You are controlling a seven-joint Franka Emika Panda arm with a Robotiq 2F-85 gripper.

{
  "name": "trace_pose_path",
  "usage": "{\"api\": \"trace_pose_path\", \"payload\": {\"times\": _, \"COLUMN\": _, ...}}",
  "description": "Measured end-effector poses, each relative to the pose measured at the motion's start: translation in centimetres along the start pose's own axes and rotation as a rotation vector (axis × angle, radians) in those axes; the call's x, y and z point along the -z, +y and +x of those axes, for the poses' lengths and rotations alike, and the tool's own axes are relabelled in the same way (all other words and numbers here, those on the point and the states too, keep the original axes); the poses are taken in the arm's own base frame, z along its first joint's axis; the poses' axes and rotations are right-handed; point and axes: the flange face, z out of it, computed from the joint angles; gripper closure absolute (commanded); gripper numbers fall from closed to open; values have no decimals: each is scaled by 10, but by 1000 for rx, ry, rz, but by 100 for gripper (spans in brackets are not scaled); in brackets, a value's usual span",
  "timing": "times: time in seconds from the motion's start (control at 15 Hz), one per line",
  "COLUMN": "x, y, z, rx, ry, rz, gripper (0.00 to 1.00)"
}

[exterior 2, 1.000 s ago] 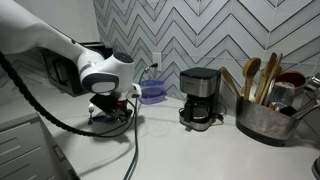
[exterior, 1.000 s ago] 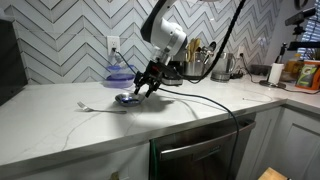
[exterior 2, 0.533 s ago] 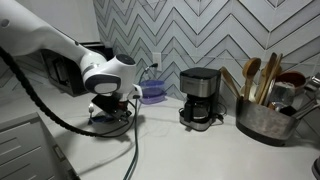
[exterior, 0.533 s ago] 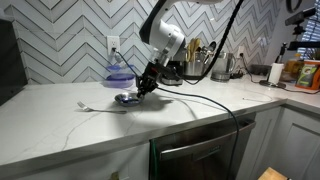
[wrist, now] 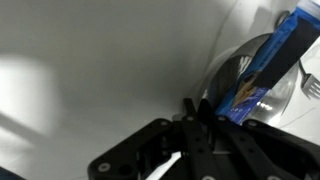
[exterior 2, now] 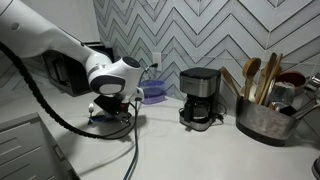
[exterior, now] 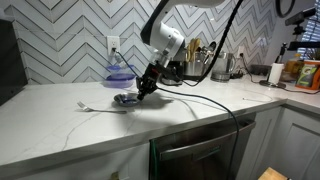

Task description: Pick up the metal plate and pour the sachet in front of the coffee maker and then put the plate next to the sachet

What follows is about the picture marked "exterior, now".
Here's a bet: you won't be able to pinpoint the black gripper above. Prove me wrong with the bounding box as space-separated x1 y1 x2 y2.
136 63 174 101

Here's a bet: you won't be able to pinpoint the black steel coffee maker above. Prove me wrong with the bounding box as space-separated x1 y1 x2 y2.
160 61 185 87

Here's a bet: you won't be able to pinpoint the large purple-lid plastic container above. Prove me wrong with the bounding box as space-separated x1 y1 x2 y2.
103 73 137 89

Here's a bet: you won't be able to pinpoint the small purple-lid plastic container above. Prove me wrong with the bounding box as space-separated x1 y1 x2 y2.
106 64 136 76

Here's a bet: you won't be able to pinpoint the silver metal fork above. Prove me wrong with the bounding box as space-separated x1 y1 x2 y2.
76 101 128 115

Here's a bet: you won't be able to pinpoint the wide wooden spatula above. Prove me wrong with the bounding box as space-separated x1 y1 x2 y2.
185 39 194 63

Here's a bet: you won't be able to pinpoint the green cloth strip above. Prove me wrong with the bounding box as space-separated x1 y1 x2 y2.
148 139 160 180

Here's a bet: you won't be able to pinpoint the wooden spoon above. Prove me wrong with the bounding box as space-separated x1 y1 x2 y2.
191 37 202 63

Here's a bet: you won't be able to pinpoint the shiny metal ladle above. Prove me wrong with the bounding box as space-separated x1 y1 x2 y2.
199 41 218 64

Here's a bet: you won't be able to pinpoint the glass steel kettle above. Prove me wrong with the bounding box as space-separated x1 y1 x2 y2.
210 51 237 83

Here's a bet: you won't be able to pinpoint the white base cabinet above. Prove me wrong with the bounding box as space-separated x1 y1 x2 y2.
16 143 151 180

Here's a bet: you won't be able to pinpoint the stainless steel dishwasher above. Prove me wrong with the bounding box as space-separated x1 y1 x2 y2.
148 112 257 180

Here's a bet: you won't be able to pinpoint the black low appliance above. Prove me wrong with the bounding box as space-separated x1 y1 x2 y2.
249 63 272 76

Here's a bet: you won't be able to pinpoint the black paper towel stand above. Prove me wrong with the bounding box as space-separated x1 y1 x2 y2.
259 42 288 90

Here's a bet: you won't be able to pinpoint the white paper towel roll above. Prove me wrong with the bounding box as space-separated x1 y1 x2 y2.
267 62 285 85

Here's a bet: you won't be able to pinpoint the black microwave oven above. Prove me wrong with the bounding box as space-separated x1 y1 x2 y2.
0 19 29 107

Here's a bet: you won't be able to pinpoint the wooden board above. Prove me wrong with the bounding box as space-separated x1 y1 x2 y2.
258 167 289 180

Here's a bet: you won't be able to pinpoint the yellow bottle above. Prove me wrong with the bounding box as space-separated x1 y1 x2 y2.
285 53 303 82

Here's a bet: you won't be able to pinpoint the grey base cabinet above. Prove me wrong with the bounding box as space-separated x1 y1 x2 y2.
236 105 320 180

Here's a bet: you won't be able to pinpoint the orange green drink mix tub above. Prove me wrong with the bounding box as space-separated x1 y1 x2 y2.
294 59 320 91

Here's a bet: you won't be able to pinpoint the window blinds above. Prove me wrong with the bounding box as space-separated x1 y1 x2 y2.
296 14 320 61

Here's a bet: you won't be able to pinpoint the long black power cable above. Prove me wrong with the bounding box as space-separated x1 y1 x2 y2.
112 48 241 180

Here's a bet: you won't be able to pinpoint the thick black robot cable hose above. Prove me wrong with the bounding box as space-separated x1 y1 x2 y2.
181 0 245 88

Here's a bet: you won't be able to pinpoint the thin white wire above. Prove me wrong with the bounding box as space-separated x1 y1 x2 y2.
242 89 275 103

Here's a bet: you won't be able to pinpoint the white wall outlet with plug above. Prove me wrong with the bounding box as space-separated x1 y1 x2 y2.
236 45 246 60

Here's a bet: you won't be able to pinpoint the black cable loop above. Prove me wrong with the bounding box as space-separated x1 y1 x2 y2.
275 0 297 19

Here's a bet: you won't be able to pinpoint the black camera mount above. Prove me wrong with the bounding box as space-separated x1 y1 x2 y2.
287 24 320 52

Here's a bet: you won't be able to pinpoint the black stereo camera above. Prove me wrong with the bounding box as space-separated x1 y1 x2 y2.
284 7 317 27

